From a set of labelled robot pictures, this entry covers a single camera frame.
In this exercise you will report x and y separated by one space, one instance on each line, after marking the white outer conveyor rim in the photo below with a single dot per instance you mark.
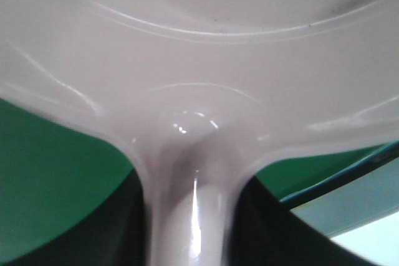
361 216

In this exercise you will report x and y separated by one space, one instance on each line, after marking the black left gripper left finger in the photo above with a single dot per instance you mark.
113 234

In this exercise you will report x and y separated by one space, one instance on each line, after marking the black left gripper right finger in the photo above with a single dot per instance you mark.
264 232

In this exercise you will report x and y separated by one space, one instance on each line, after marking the green conveyor belt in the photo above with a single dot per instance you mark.
53 177

